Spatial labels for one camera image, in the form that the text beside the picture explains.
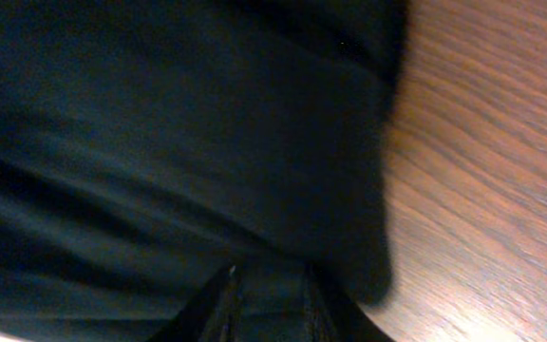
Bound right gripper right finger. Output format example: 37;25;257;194
303;264;394;342

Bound black trousers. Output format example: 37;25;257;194
0;1;407;341

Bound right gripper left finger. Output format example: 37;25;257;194
147;265;241;342

